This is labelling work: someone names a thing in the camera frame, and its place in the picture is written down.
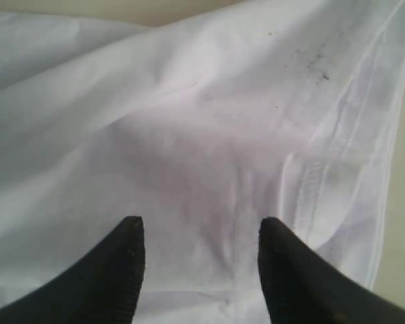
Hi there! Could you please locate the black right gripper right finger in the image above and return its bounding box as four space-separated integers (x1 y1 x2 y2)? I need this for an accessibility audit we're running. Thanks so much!
258 217 405 323

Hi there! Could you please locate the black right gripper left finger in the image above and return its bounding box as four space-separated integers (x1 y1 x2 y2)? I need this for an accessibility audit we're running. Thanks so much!
0 216 145 323

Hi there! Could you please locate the white t-shirt red lettering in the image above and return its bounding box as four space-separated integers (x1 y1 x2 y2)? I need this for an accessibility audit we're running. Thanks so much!
0 1 405 323

